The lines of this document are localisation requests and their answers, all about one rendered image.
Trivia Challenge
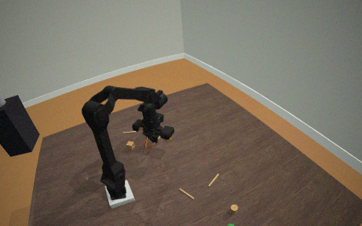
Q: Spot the small tan wooden cylinder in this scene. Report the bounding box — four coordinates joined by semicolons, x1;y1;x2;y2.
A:
229;204;238;214

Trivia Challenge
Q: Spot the wooden block with hole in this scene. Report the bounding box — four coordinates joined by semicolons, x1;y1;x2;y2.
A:
126;141;135;150

